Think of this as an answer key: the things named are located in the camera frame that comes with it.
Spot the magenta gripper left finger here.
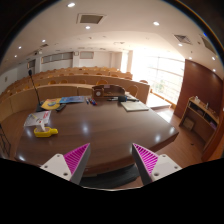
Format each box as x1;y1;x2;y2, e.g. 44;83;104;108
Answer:
41;143;90;184

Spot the black desk microphone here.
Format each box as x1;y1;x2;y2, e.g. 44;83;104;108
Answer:
27;69;46;113

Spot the red marker pen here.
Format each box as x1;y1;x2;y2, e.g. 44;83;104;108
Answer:
90;98;97;105

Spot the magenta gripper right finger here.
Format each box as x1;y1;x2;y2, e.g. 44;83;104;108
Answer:
132;143;181;185

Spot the black remote control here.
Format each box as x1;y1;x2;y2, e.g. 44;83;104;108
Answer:
56;104;66;112

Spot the grey notebook pad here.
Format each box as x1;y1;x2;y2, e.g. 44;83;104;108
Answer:
121;101;149;112

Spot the yellow charger base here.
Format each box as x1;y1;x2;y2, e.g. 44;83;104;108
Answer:
34;127;58;137

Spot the yellow folder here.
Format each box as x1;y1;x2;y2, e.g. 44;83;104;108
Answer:
42;98;60;110

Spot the wooden chair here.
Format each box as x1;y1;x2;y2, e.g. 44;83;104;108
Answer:
127;85;138;97

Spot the wooden desk organizer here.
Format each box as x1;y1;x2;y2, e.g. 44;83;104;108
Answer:
92;84;125;98

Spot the wooden shelf cabinet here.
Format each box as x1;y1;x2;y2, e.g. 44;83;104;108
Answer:
180;97;219;143

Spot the black box device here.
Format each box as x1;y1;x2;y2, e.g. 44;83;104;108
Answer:
118;96;127;102

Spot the blue book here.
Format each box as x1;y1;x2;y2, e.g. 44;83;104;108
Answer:
60;96;84;104

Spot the white paper booklet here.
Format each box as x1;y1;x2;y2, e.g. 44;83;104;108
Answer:
24;111;51;126

